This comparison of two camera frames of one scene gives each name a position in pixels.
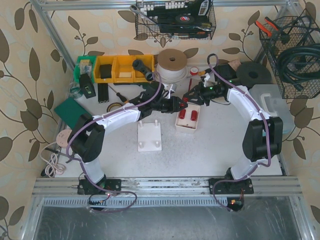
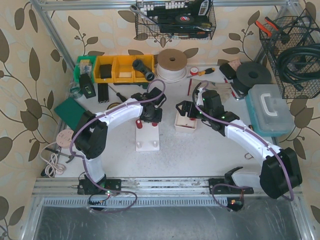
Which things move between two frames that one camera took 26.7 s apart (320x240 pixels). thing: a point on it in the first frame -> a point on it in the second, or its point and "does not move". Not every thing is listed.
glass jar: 75,89 does not move
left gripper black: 169,105 -> 151,117
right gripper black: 198,92 -> 189,109
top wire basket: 177,19 does not move
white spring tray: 186,125 does not move
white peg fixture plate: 149,136 does not move
